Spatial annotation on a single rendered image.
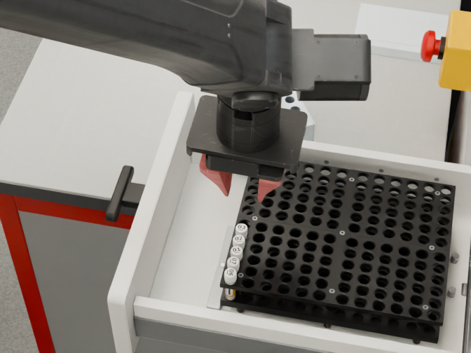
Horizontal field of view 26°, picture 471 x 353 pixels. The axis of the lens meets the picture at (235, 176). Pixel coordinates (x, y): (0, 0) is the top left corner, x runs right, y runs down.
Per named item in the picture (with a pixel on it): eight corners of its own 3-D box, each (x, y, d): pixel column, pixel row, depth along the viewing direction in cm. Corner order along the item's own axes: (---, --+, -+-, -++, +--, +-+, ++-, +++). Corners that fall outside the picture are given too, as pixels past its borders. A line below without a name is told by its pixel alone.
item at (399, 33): (351, 50, 144) (352, 42, 143) (359, 10, 149) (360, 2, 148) (441, 64, 142) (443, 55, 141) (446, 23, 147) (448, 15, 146)
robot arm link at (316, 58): (233, -13, 77) (233, 101, 77) (385, -13, 78) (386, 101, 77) (228, 19, 89) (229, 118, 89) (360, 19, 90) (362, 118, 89)
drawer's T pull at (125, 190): (105, 223, 107) (104, 215, 106) (124, 170, 112) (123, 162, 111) (138, 229, 106) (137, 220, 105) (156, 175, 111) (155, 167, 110)
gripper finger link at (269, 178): (219, 162, 103) (220, 99, 96) (289, 174, 102) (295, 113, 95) (204, 215, 99) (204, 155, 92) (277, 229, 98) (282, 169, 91)
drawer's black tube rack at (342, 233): (220, 318, 107) (219, 283, 102) (253, 190, 118) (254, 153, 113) (433, 356, 104) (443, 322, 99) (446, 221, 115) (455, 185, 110)
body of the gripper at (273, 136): (201, 106, 97) (200, 52, 91) (307, 125, 96) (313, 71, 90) (185, 159, 93) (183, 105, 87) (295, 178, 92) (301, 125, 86)
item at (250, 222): (219, 287, 102) (219, 284, 102) (254, 157, 113) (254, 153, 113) (237, 290, 102) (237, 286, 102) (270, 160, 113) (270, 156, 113)
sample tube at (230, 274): (223, 302, 104) (223, 277, 101) (226, 292, 105) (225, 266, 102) (235, 303, 104) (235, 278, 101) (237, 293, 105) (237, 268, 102)
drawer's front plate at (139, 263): (116, 356, 106) (106, 298, 97) (183, 151, 124) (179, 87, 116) (132, 359, 106) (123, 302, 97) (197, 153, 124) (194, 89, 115)
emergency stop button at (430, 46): (417, 67, 128) (422, 43, 125) (420, 46, 131) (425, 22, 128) (441, 71, 128) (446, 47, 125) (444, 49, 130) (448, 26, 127)
